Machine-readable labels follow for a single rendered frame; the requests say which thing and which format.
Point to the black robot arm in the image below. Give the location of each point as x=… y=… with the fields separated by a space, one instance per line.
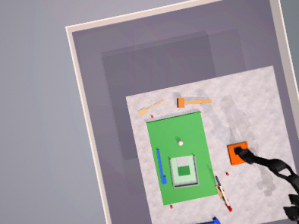
x=275 y=165

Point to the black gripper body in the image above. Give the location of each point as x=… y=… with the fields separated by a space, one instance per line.
x=295 y=198

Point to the green flat surface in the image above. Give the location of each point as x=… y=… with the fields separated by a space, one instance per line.
x=164 y=135

